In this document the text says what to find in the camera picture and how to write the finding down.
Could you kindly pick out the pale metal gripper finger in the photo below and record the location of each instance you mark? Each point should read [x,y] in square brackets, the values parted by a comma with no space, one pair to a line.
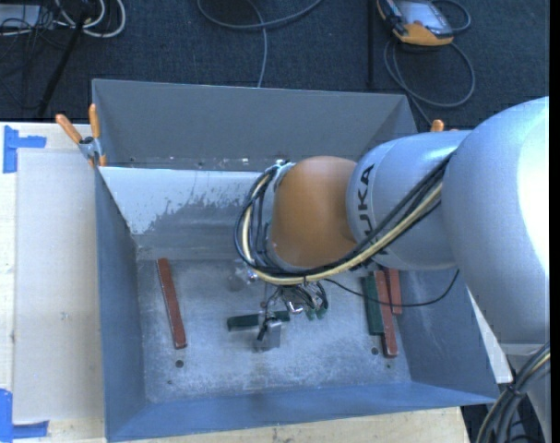
[273,336]
[266,321]

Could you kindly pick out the dark green flat block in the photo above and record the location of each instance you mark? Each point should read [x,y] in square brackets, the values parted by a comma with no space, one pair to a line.
[372,307]
[242,322]

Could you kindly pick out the grey metal bin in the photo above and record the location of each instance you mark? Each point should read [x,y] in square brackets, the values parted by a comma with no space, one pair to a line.
[215,376]

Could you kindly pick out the red-brown flat block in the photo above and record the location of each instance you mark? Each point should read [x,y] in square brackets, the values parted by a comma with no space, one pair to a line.
[171,302]
[395,293]
[386,326]

